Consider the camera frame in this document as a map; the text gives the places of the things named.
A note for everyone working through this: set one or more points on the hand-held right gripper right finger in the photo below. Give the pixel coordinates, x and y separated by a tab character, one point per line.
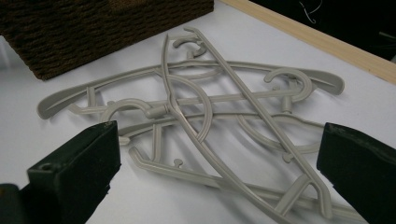
364	174

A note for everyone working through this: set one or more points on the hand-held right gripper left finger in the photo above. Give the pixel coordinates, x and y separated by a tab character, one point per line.
71	174

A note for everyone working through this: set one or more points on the grey plastic clothes hanger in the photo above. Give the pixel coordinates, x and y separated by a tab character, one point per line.
289	72
155	112
62	99

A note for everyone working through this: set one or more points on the brown woven basket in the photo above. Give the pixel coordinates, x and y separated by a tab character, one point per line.
77	37

